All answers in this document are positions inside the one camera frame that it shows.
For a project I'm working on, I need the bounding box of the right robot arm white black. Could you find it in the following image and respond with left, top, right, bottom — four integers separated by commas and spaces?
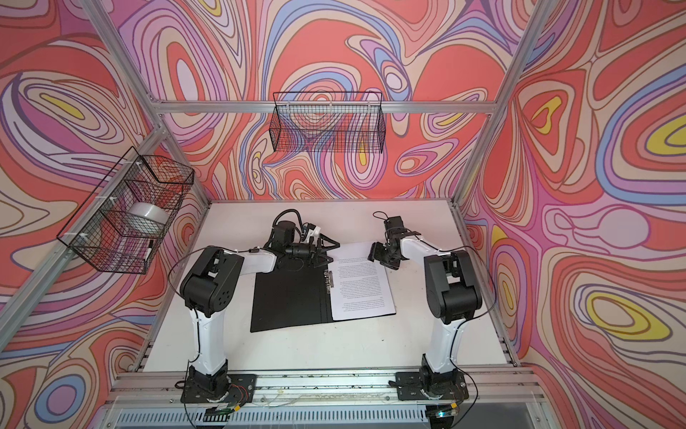
368, 211, 482, 402

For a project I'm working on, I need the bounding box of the printed paper sheet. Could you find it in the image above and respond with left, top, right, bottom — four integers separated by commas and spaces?
328, 242, 396, 322

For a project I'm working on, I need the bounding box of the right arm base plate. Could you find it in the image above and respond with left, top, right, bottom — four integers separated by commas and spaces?
389, 368, 470, 403

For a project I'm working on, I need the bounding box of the orange black folder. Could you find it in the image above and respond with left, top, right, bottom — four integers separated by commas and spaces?
250, 240, 398, 334

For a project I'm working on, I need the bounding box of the black wire basket back wall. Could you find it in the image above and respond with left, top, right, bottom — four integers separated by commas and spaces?
269, 90, 386, 154

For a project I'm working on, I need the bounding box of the aluminium frame left post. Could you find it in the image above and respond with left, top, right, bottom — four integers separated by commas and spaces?
79, 0, 210, 205

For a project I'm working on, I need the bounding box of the aluminium frame back bar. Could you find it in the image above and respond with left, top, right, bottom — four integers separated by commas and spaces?
152, 101, 497, 114

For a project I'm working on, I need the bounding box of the aluminium frame post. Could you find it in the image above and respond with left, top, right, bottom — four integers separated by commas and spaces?
79, 0, 210, 205
451, 1, 557, 207

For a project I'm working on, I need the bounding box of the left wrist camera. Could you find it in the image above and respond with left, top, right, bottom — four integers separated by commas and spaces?
270, 221, 321, 245

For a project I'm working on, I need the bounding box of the aluminium front rail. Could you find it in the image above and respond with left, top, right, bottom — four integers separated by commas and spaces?
105, 366, 547, 407

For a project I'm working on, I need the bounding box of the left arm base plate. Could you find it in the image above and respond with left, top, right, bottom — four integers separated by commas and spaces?
180, 373, 257, 405

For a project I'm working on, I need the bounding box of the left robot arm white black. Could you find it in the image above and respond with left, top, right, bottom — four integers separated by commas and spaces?
178, 235, 340, 404

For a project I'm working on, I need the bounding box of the white vented panel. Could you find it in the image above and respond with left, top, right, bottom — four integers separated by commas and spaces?
103, 406, 429, 428

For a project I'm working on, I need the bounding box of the black wire basket left wall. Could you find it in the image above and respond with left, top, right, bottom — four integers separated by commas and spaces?
57, 148, 195, 275

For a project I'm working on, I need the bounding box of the aluminium frame right post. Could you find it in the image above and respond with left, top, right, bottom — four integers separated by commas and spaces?
451, 1, 557, 207

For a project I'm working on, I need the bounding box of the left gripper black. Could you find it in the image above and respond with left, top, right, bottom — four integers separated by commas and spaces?
284, 236, 339, 271

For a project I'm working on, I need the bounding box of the black wire basket wall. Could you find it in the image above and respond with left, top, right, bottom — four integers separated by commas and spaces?
269, 90, 386, 154
57, 148, 195, 275

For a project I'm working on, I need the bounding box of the white tape roll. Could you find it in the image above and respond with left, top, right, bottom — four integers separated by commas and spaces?
126, 202, 169, 236

